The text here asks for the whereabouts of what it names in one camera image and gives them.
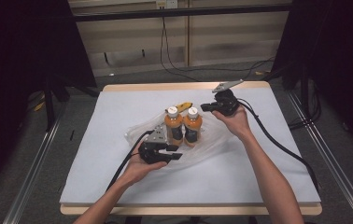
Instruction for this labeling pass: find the white wall power outlet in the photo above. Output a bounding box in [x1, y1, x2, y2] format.
[155, 0, 178, 9]

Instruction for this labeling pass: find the clear plastic bag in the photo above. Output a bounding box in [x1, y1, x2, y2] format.
[123, 106, 229, 171]

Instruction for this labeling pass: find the yellow floor tape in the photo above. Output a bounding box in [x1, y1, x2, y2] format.
[33, 92, 47, 112]

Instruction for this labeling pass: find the silver metal floor rail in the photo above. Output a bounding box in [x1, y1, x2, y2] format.
[286, 90, 353, 224]
[2, 105, 70, 224]

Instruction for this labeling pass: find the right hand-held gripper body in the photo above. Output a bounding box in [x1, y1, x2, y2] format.
[211, 78, 245, 118]

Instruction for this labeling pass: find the black hanging wall cable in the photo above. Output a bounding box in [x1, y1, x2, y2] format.
[160, 16, 276, 82]

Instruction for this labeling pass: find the white table mat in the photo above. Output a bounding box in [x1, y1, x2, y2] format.
[59, 87, 322, 205]

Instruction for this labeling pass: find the orange drink bottle white cap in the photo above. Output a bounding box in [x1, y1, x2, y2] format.
[163, 105, 185, 147]
[182, 106, 204, 148]

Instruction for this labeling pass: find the black curtain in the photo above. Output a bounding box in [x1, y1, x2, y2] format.
[272, 0, 353, 157]
[0, 0, 98, 200]

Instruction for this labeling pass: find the black horizontal metal bar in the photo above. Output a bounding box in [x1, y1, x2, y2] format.
[73, 3, 292, 22]

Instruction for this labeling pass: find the black metal stand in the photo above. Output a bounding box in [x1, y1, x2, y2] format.
[262, 59, 311, 119]
[42, 74, 101, 133]

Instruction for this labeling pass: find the person's left hand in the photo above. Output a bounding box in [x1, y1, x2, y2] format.
[120, 150, 169, 189]

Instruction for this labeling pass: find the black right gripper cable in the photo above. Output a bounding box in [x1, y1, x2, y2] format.
[236, 97, 320, 192]

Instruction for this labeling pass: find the person's right hand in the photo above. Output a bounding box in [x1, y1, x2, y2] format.
[211, 105, 254, 140]

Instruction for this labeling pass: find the bundle of black floor cables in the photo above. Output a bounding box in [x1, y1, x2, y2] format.
[288, 83, 323, 131]

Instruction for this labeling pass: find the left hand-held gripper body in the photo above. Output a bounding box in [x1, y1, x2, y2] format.
[138, 124, 170, 165]

